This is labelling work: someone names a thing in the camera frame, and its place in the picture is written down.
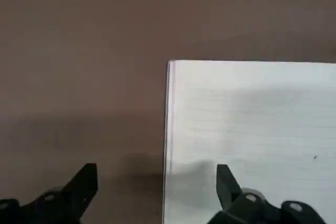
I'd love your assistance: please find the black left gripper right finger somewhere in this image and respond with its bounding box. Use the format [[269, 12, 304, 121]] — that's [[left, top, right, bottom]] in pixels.
[[208, 164, 329, 224]]

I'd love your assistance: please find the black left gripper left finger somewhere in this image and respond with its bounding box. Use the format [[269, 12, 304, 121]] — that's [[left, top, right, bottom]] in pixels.
[[0, 163, 98, 224]]

